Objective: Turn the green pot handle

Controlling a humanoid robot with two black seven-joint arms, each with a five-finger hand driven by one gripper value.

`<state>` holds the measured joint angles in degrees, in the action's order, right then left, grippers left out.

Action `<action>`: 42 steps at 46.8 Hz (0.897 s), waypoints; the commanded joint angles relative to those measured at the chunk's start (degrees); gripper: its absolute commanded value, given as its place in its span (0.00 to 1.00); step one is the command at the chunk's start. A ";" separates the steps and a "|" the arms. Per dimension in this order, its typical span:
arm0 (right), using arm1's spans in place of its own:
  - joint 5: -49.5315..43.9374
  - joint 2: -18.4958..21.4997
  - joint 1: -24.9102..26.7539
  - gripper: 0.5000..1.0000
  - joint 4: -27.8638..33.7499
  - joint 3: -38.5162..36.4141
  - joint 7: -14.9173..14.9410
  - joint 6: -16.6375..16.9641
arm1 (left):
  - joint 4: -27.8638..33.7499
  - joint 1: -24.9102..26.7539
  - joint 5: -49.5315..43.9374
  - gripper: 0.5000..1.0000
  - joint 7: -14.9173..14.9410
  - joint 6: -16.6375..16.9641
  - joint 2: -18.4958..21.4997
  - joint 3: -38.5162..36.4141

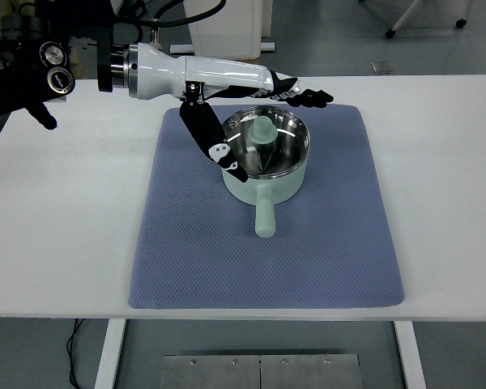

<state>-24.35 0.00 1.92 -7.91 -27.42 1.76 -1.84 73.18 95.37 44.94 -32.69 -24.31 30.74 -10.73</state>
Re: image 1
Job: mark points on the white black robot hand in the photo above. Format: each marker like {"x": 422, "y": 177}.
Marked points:
{"x": 218, "y": 75}

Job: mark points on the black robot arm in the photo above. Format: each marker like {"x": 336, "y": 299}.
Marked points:
{"x": 8, "y": 81}

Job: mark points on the glass lid with green knob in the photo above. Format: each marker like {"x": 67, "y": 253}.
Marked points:
{"x": 261, "y": 131}

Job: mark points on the grey floor socket plate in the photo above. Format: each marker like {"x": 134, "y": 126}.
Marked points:
{"x": 381, "y": 67}

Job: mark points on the blue textured mat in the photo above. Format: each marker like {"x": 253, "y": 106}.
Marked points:
{"x": 227, "y": 263}

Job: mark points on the grey metal plate with screws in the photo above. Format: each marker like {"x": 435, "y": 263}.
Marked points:
{"x": 227, "y": 373}

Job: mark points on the white table leg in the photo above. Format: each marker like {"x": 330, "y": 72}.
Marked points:
{"x": 109, "y": 352}
{"x": 411, "y": 356}

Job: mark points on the white pedestal cabinet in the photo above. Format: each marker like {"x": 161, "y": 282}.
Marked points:
{"x": 235, "y": 28}

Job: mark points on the white wheeled frame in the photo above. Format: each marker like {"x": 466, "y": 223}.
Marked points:
{"x": 389, "y": 33}

